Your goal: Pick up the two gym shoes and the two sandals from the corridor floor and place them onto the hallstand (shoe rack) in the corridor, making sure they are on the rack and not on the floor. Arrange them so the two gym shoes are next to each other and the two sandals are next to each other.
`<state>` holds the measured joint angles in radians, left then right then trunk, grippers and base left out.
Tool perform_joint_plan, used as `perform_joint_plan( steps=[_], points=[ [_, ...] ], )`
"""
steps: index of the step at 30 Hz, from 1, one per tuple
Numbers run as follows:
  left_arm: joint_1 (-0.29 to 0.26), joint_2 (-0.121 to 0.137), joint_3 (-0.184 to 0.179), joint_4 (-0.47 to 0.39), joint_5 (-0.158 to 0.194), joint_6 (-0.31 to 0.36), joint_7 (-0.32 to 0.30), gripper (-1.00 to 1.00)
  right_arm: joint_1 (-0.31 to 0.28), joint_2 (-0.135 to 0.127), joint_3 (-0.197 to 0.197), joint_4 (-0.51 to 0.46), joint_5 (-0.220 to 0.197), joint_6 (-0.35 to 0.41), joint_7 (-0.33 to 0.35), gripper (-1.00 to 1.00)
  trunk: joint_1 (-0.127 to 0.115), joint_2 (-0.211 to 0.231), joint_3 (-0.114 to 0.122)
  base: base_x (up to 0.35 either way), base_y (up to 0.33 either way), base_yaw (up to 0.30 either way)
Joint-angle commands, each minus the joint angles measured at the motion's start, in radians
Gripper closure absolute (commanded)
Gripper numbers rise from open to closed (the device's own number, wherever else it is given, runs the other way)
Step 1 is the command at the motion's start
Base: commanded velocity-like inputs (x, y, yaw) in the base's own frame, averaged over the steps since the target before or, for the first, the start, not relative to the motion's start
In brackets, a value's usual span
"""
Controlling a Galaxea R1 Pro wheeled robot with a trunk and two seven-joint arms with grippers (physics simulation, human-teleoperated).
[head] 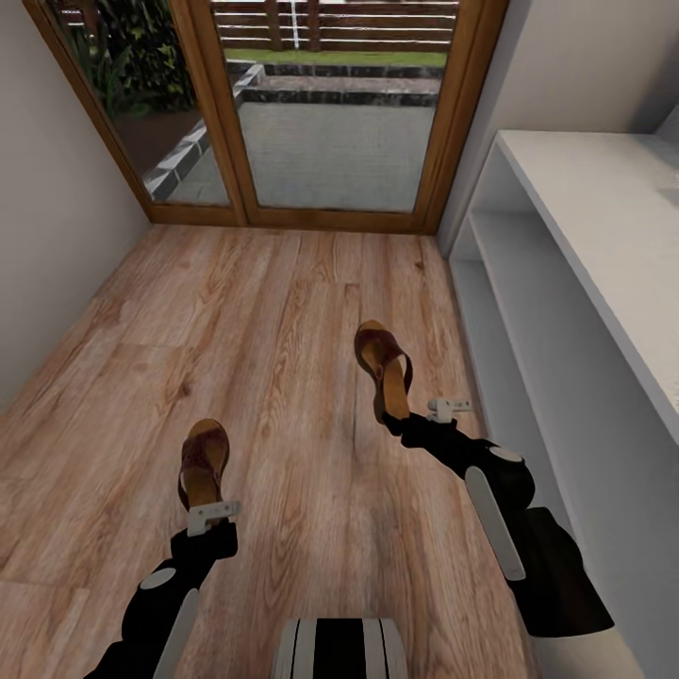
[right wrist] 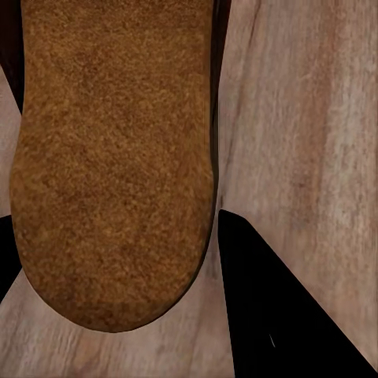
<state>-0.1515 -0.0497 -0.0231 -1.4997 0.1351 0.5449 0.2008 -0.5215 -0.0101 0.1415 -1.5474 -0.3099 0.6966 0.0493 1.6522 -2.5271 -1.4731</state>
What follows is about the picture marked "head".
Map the sandal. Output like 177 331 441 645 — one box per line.
178 418 230 526
354 320 413 425

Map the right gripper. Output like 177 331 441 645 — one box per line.
382 412 461 461

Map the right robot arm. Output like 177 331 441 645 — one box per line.
253 224 646 679

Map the robot trunk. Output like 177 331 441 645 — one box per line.
271 619 408 679

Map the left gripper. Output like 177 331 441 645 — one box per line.
172 521 238 571

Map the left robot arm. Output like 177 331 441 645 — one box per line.
83 499 243 679

